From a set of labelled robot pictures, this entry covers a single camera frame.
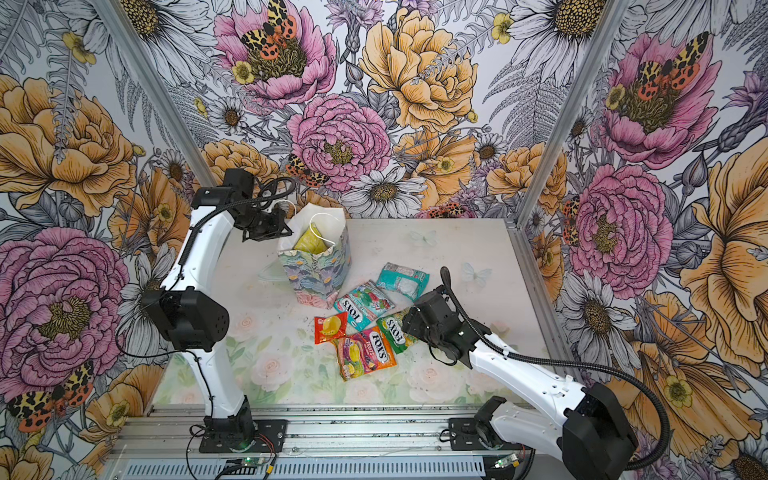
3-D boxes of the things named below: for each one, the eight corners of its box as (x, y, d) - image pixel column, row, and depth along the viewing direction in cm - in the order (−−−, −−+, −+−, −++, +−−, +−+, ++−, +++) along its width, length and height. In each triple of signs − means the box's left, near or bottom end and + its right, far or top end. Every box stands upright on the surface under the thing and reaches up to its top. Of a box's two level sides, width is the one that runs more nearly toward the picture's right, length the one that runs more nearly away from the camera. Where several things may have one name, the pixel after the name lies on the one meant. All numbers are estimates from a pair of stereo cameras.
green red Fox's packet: (355, 334, 93) (355, 330, 91) (334, 307, 99) (333, 302, 97) (393, 307, 99) (393, 302, 97) (371, 283, 105) (371, 278, 103)
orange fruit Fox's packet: (343, 382, 84) (342, 379, 82) (335, 343, 91) (333, 339, 89) (397, 364, 87) (397, 361, 85) (385, 328, 95) (385, 324, 92)
